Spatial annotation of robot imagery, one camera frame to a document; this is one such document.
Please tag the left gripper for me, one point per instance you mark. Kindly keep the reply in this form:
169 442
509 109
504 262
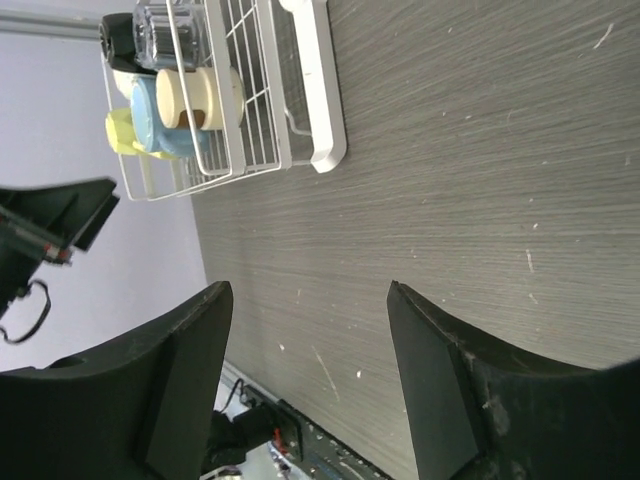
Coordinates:
42 225

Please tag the black mug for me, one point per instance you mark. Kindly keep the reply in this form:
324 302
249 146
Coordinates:
117 42

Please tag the clear plastic cup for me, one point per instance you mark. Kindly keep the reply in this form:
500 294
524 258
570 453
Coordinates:
153 38

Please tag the white speckled mug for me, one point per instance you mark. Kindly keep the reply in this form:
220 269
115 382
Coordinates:
125 81

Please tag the yellow mug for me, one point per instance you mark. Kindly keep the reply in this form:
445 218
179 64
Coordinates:
122 138

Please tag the white wire dish rack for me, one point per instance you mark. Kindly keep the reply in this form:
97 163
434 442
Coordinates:
283 52

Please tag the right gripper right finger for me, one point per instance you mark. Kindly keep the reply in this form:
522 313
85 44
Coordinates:
482 408

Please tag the steel cup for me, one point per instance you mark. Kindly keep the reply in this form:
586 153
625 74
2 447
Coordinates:
204 98

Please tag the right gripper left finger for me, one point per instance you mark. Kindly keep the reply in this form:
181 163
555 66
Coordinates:
135 407

